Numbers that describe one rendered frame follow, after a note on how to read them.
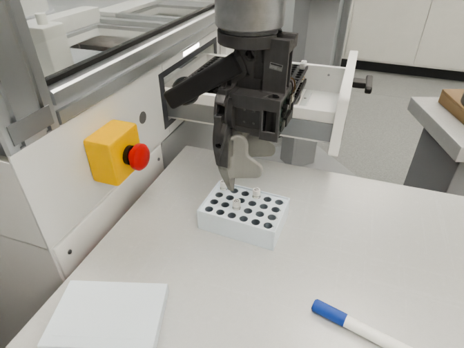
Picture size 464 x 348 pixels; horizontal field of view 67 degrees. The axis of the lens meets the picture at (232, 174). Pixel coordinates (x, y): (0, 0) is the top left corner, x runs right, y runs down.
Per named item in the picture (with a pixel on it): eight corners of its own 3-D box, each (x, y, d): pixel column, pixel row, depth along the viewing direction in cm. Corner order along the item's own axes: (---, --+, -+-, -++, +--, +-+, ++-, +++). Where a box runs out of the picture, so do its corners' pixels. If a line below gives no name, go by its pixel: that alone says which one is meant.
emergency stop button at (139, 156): (154, 162, 53) (150, 139, 51) (140, 177, 50) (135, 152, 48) (137, 159, 54) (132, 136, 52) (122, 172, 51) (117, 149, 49)
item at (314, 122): (341, 92, 82) (346, 66, 78) (329, 144, 62) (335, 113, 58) (186, 73, 93) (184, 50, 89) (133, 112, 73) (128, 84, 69)
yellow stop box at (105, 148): (148, 163, 56) (141, 122, 52) (122, 188, 50) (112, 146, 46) (120, 157, 57) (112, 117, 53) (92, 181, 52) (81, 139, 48)
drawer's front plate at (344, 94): (349, 97, 83) (358, 50, 77) (337, 158, 61) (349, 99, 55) (341, 96, 84) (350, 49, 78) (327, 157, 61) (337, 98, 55)
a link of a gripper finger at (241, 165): (256, 208, 46) (262, 143, 41) (215, 197, 47) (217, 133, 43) (263, 197, 48) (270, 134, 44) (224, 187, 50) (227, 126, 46)
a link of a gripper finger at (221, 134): (222, 172, 44) (226, 103, 40) (211, 170, 44) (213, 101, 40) (236, 158, 48) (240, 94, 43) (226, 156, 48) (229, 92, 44)
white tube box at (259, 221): (288, 215, 57) (290, 197, 55) (273, 250, 51) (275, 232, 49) (219, 197, 61) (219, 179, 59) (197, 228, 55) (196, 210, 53)
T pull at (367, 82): (371, 81, 70) (373, 74, 69) (371, 94, 64) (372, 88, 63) (353, 79, 70) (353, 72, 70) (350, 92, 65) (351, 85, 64)
